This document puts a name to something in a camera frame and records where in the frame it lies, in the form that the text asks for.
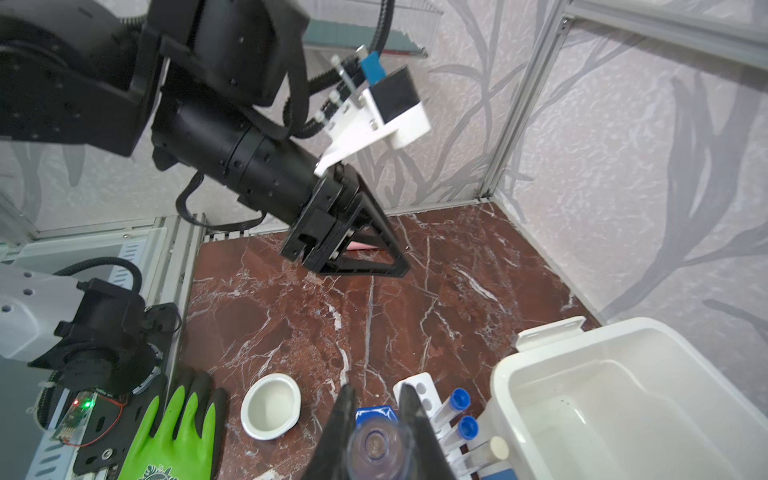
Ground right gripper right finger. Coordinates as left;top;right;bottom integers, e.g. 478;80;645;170
398;384;456;480

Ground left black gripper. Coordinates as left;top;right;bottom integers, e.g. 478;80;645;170
152;83;410;278

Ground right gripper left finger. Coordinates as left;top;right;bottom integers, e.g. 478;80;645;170
301;384;357;480

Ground clear cylinder blue hexagonal base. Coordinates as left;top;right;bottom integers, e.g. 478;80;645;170
346;406;411;480

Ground blue capped test tube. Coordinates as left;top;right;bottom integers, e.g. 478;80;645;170
439;416;479;456
430;388;471;431

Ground white capped test tube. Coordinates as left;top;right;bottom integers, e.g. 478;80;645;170
450;436;509;478

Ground white shallow ceramic dish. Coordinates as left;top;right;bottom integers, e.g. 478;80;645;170
240;373;301;441

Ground white plastic storage bin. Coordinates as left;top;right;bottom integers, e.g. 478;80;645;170
483;317;767;479

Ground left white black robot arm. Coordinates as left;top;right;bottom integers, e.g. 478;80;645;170
1;1;409;278

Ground green work glove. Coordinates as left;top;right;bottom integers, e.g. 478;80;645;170
118;367;229;480

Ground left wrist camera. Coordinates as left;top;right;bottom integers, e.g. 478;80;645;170
314;47;431;177

